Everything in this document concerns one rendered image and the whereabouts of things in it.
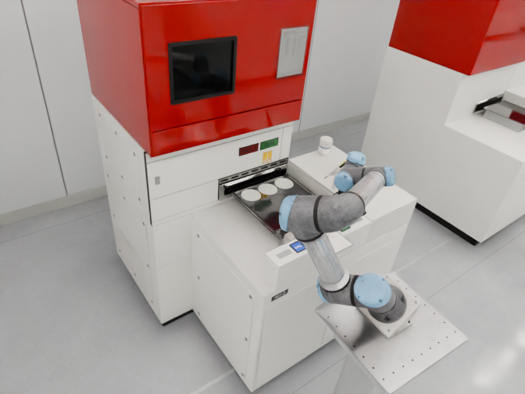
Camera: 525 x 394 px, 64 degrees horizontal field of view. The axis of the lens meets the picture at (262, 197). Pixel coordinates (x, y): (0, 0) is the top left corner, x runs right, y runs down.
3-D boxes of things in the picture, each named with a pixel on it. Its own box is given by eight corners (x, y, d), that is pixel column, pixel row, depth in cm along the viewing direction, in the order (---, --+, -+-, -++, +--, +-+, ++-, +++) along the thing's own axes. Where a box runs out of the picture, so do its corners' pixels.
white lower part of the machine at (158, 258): (117, 260, 290) (101, 159, 242) (219, 222, 333) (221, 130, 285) (162, 334, 246) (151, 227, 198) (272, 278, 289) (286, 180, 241)
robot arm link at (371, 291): (394, 316, 150) (384, 306, 140) (358, 310, 157) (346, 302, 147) (398, 283, 155) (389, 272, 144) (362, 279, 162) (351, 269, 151)
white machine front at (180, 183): (150, 223, 200) (143, 151, 176) (282, 178, 242) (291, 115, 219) (152, 227, 198) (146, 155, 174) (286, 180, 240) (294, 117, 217)
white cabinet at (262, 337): (191, 318, 257) (189, 214, 209) (308, 259, 307) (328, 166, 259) (251, 403, 217) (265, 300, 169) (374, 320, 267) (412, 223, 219)
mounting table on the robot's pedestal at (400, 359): (456, 358, 169) (469, 338, 161) (380, 413, 148) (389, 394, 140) (377, 284, 199) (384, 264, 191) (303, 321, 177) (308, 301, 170)
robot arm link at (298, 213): (359, 313, 154) (313, 215, 121) (322, 308, 162) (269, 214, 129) (366, 286, 161) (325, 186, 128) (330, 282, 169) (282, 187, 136)
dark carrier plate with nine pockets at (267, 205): (233, 193, 213) (233, 191, 213) (285, 175, 231) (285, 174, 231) (274, 231, 192) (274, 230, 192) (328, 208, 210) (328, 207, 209)
